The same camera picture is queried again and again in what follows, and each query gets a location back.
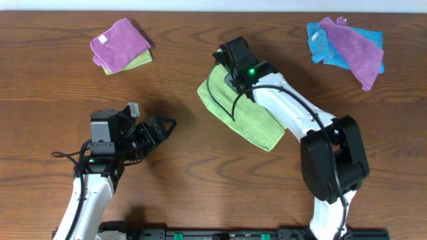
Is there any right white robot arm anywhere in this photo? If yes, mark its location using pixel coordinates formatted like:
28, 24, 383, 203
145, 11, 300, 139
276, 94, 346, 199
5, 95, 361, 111
213, 37, 370, 239

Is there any right black camera cable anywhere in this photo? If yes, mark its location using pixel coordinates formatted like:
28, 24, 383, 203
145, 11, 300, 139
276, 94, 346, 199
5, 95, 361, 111
205, 61, 284, 123

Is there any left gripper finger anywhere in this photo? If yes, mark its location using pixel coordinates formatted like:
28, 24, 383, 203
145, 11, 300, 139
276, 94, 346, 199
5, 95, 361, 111
149, 115, 177, 139
143, 134, 167, 158

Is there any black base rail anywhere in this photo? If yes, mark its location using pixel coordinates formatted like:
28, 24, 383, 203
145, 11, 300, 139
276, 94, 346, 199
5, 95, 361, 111
99, 221, 390, 240

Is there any green microfiber cloth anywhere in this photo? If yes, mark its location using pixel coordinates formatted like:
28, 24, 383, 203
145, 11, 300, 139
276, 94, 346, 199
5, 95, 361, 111
197, 64, 287, 151

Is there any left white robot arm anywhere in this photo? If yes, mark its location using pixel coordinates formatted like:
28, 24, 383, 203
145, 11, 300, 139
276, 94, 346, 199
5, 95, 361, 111
53, 103, 177, 240

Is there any purple cloth on blue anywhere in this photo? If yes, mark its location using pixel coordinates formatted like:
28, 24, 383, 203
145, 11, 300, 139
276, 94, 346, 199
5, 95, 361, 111
319, 17, 384, 91

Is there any folded green cloth under purple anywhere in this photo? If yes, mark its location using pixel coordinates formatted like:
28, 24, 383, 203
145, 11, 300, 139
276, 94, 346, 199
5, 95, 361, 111
92, 50, 153, 75

